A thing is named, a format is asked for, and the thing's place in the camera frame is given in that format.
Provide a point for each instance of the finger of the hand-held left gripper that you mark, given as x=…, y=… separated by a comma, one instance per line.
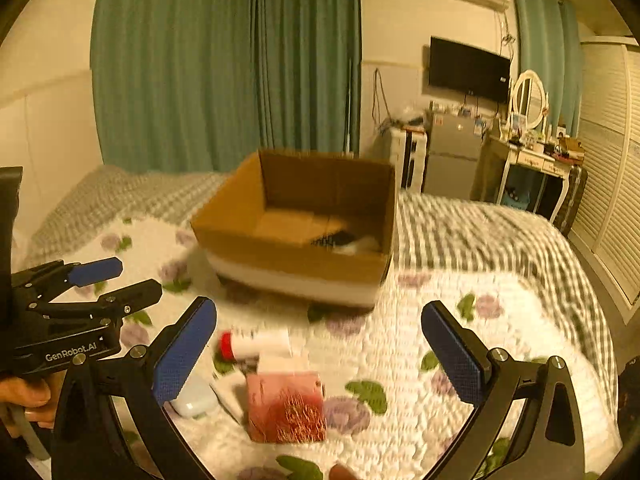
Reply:
x=95, y=271
x=135, y=294

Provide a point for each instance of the clear plastic bags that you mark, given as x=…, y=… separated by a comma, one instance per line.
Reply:
x=407, y=117

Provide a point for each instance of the small brown cardboard box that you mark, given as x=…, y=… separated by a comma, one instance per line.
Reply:
x=570, y=149

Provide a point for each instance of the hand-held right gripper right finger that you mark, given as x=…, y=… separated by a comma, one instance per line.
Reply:
x=450, y=350

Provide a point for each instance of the black wall television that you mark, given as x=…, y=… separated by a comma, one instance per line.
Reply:
x=467, y=70

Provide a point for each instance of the silver mini fridge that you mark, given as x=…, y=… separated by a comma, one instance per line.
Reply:
x=450, y=160

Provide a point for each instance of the person's left hand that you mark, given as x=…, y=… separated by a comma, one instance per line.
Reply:
x=25, y=397

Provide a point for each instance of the white earbuds case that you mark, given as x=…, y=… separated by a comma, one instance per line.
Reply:
x=195, y=402

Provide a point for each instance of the white bottle with red cap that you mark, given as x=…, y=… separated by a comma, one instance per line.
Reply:
x=265, y=344

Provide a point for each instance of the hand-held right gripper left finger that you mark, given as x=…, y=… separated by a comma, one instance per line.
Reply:
x=182, y=355

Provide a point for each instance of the white mop pole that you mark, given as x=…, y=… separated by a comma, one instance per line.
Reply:
x=348, y=110

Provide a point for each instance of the teal curtain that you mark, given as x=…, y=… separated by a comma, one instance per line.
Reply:
x=175, y=60
x=540, y=35
x=310, y=60

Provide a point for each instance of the white suitcase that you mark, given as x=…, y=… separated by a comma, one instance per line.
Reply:
x=400, y=160

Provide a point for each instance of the dark checked suitcase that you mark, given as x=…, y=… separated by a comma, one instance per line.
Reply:
x=572, y=200

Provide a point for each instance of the white floral quilt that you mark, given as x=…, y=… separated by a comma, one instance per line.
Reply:
x=390, y=360

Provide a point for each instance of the pink box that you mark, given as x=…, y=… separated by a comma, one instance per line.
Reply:
x=285, y=405

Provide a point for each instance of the white dressing table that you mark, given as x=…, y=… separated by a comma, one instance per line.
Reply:
x=535, y=160

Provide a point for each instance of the oval white-framed mirror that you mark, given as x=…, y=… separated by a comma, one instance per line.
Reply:
x=530, y=95

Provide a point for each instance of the small photo frame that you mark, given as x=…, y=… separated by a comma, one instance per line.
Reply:
x=518, y=121

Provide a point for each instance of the white cube box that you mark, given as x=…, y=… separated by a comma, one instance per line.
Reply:
x=280, y=364

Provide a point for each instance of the white louvred wardrobe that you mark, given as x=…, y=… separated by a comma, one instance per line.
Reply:
x=610, y=160

